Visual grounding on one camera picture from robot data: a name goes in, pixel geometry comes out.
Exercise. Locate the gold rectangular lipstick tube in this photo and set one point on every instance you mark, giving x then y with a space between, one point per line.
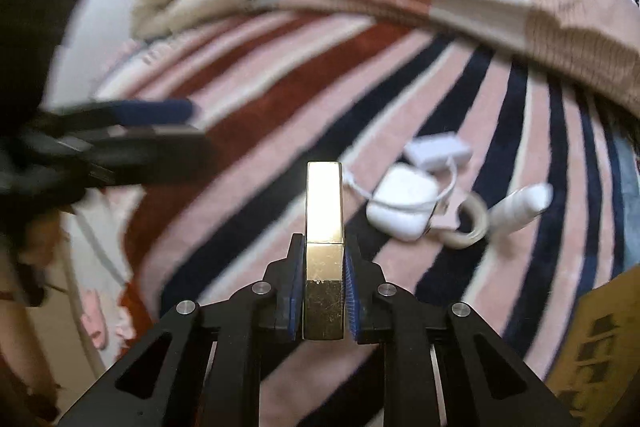
324 252

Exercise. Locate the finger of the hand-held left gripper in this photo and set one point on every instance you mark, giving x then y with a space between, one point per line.
155 111
150 157

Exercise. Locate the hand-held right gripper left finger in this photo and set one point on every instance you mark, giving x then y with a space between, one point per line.
297 287

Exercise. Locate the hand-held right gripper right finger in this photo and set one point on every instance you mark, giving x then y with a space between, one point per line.
351 292

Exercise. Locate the striped pink blanket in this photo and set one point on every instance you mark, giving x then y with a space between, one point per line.
350 117

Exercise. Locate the white earbuds case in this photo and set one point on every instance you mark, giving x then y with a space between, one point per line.
401 202

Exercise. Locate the yellow cardboard box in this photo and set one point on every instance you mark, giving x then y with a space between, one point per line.
595 352

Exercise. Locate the white tube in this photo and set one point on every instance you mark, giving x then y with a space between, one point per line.
520 207

